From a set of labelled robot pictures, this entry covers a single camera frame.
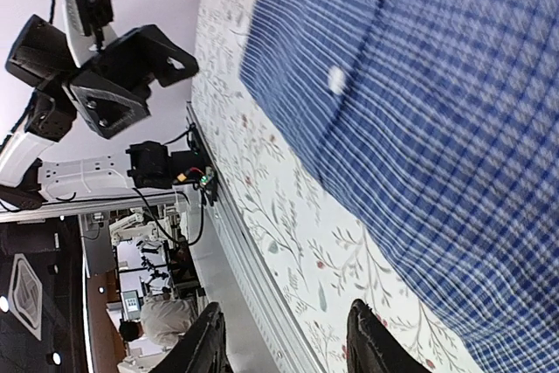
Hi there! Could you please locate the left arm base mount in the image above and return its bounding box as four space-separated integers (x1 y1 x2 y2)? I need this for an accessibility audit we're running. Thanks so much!
125 123 218 206

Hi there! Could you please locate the blue checkered button shirt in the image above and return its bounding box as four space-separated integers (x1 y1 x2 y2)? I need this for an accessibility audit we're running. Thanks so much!
240 0 558 372

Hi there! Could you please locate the person in grey shirt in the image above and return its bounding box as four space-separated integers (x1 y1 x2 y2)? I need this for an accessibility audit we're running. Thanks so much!
119 294 197 349

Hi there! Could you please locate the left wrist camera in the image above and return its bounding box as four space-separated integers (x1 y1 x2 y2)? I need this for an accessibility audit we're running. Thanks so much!
62 0 118 67

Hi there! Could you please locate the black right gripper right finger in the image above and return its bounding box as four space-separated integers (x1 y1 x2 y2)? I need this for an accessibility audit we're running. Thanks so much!
347 299 428 373

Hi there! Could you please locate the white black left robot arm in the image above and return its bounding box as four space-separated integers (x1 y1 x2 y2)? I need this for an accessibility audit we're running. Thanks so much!
1 15 199 210

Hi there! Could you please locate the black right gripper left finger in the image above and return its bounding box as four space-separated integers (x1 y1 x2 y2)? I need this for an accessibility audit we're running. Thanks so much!
150 301 231 373

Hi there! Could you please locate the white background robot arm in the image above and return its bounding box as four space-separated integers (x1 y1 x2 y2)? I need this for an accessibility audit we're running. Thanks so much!
110 212 323 372

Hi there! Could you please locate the floral patterned table cloth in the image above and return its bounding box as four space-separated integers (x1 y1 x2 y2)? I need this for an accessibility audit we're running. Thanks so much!
190 0 477 372

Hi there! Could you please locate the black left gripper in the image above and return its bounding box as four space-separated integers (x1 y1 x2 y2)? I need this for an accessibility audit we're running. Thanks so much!
5 15 199 139

